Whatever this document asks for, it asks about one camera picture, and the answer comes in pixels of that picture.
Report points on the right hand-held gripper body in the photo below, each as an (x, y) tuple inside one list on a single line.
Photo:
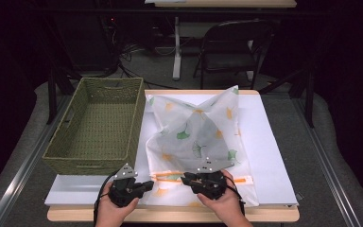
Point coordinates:
[(212, 184)]

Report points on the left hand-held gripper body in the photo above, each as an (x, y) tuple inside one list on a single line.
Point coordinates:
[(123, 192)]

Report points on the white leaf-print laundry bag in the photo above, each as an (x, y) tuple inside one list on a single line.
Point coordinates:
[(195, 132)]

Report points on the green woven basket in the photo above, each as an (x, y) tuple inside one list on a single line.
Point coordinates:
[(100, 126)]

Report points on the person's left hand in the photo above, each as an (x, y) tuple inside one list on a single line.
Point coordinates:
[(112, 216)]

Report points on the person's right hand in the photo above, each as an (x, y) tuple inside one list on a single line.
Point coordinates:
[(230, 211)]

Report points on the white board table top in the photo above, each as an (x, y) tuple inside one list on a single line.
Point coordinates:
[(264, 142)]

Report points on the white desk leg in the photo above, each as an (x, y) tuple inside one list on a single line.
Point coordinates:
[(177, 56)]

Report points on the black folding chair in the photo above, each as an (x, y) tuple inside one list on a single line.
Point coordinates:
[(230, 60)]

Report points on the angled black metal stand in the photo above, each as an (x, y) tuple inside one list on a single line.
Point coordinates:
[(310, 101)]

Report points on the metal floor rail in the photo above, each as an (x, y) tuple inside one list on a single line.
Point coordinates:
[(324, 157), (28, 164)]

